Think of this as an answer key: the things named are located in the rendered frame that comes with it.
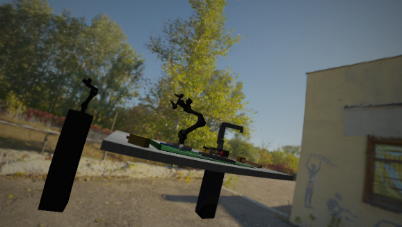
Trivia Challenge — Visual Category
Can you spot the brown wooden mallet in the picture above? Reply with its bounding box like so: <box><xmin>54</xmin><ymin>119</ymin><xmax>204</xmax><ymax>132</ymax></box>
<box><xmin>236</xmin><ymin>157</ymin><xmax>262</xmax><ymax>168</ymax></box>

